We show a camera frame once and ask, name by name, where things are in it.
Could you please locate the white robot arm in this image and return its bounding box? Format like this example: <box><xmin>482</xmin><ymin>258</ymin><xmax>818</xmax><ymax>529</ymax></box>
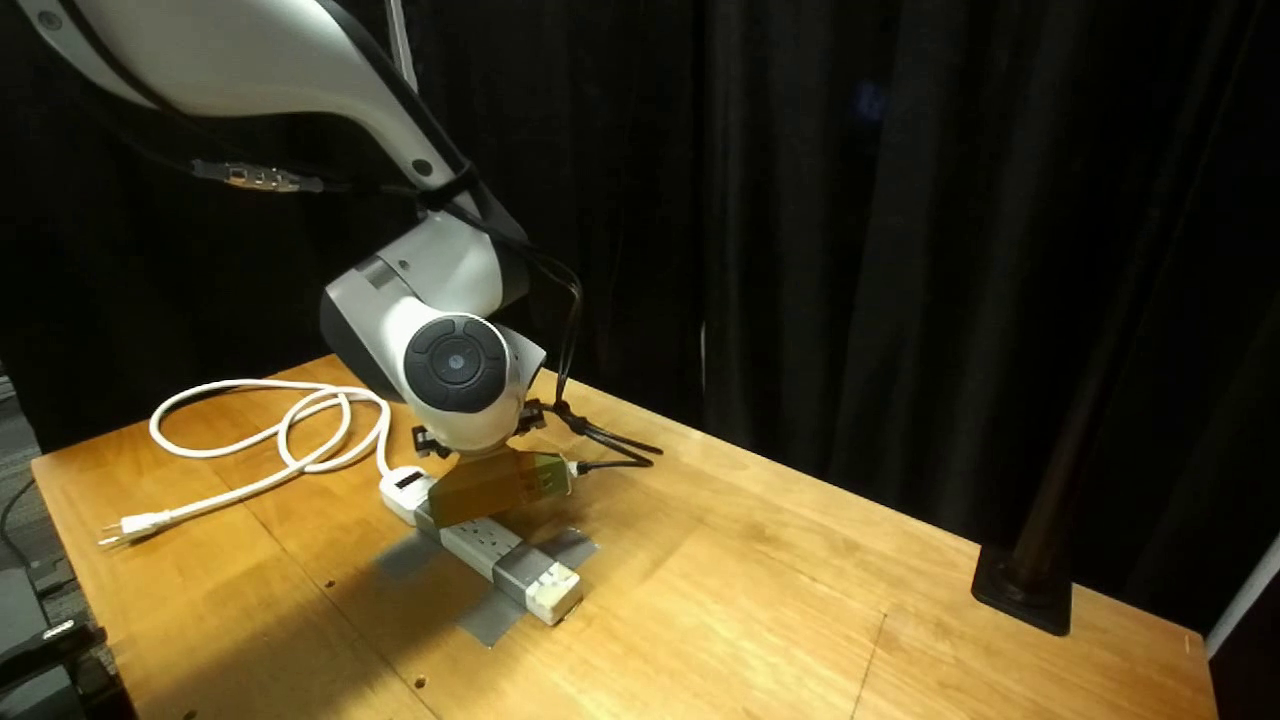
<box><xmin>0</xmin><ymin>0</ymin><xmax>530</xmax><ymax>448</ymax></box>

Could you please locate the black curtain backdrop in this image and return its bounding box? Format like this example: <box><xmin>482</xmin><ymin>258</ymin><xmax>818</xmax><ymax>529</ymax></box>
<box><xmin>0</xmin><ymin>0</ymin><xmax>1280</xmax><ymax>631</ymax></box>

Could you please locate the white power strip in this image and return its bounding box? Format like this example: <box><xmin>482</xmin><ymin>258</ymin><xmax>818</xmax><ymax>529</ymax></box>
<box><xmin>378</xmin><ymin>468</ymin><xmax>582</xmax><ymax>624</ymax></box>

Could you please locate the white power cord with plug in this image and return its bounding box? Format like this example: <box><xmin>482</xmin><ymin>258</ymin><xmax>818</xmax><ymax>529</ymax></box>
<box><xmin>96</xmin><ymin>378</ymin><xmax>400</xmax><ymax>554</ymax></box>

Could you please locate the black camera cable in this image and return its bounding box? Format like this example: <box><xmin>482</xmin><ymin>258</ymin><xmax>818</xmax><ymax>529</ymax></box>
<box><xmin>514</xmin><ymin>254</ymin><xmax>666</xmax><ymax>472</ymax></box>

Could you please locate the grey duct tape strip front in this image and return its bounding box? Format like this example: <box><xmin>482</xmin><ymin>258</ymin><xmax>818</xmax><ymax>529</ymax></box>
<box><xmin>463</xmin><ymin>534</ymin><xmax>595</xmax><ymax>644</ymax></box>

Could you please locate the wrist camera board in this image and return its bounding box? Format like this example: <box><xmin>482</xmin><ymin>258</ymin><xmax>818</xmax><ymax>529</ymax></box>
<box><xmin>427</xmin><ymin>448</ymin><xmax>575</xmax><ymax>529</ymax></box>

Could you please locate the black post with base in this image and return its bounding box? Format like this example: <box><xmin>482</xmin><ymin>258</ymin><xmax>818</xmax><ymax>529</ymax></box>
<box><xmin>972</xmin><ymin>210</ymin><xmax>1183</xmax><ymax>637</ymax></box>

